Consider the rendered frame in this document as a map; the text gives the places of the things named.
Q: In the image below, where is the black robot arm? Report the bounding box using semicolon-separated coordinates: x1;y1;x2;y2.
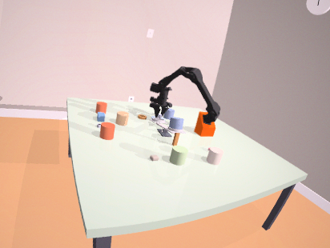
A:
150;66;220;125

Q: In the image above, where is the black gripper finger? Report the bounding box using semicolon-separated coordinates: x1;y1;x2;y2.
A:
161;106;169;116
153;108;161;118

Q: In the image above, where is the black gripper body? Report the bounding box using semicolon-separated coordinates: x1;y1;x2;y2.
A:
149;95;172;109

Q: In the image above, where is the blue cup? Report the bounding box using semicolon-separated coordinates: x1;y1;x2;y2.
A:
163;108;175;120
169;117;184;130

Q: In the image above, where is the light blue block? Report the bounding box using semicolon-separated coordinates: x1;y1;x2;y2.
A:
97;112;105;122

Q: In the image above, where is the orange ring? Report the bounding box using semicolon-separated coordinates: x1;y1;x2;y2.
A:
138;114;147;120

